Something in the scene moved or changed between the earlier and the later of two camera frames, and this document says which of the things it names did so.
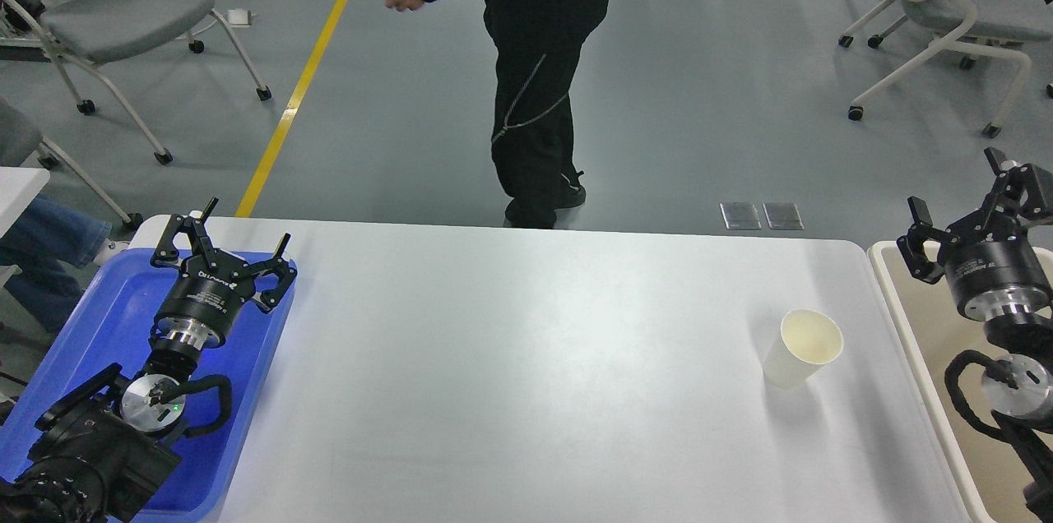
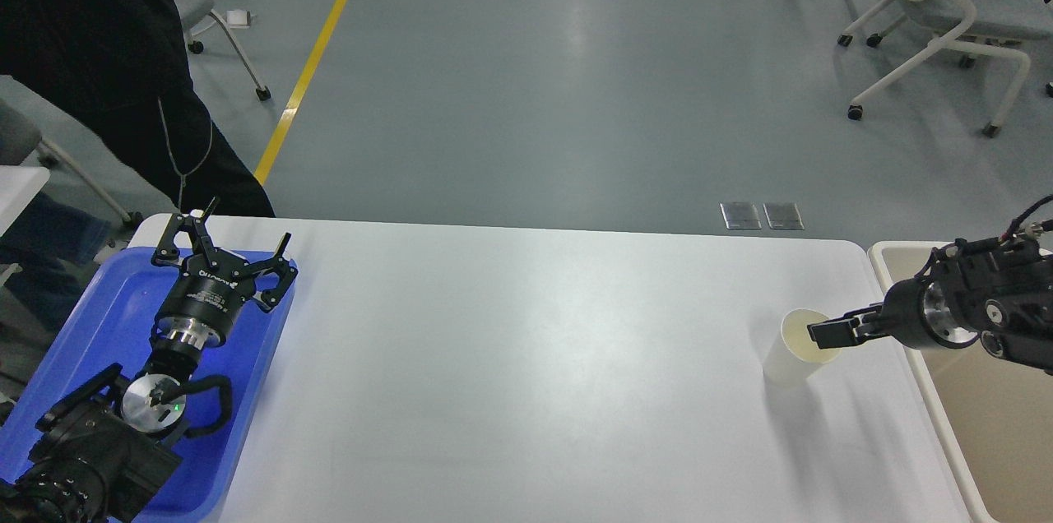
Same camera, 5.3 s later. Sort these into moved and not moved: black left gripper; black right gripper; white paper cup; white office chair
Moved: black right gripper
Not moved: white office chair; white paper cup; black left gripper
